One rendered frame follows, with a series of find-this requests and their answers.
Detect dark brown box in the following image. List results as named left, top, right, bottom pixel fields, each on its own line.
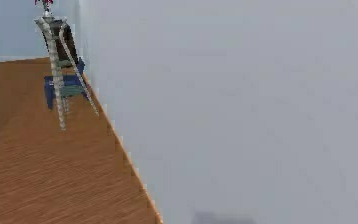
left=42, top=19, right=79, bottom=66

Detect blue low cabinet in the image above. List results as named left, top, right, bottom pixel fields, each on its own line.
left=43, top=57, right=90, bottom=111

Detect white tall side table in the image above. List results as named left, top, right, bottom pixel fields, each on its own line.
left=33, top=15, right=100, bottom=131

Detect red flowers in vase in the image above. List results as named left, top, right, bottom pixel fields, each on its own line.
left=34, top=0, right=55, bottom=18

